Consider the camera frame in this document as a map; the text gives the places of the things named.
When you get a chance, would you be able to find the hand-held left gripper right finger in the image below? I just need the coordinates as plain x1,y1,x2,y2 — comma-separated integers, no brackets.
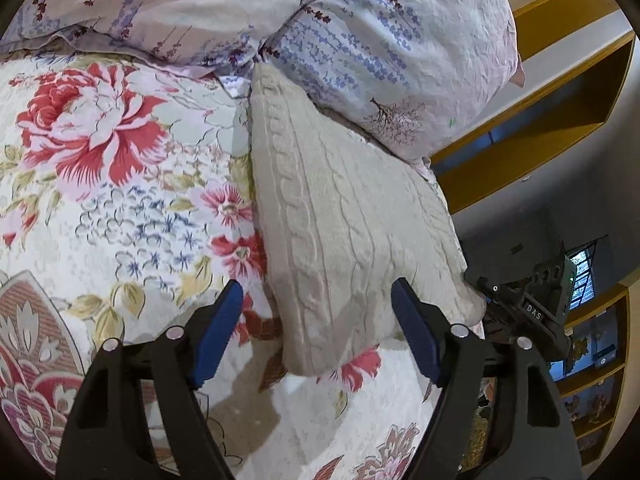
391,277,583,480

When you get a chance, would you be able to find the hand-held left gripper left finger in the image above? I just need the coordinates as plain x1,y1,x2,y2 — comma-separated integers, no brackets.
55,280,246,480

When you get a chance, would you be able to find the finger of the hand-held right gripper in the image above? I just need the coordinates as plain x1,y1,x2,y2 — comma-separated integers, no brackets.
464,270,507,313

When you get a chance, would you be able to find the beige cable-knit sweater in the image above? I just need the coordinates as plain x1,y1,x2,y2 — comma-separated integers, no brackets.
248,62,488,377

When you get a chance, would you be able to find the barred window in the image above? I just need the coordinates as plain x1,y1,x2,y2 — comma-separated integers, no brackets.
567,241,610,310

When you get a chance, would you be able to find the yellow shelf unit with ornaments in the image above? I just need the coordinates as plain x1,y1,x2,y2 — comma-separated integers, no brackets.
547,285,632,467

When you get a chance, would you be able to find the floral bed sheet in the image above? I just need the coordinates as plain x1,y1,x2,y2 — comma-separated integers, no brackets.
0,47,496,480

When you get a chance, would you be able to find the lavender print pillow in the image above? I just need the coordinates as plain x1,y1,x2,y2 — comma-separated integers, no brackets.
257,0,526,182

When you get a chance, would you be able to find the yellow wooden shelf frame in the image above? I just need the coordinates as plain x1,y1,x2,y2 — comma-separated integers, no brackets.
429,0,640,215

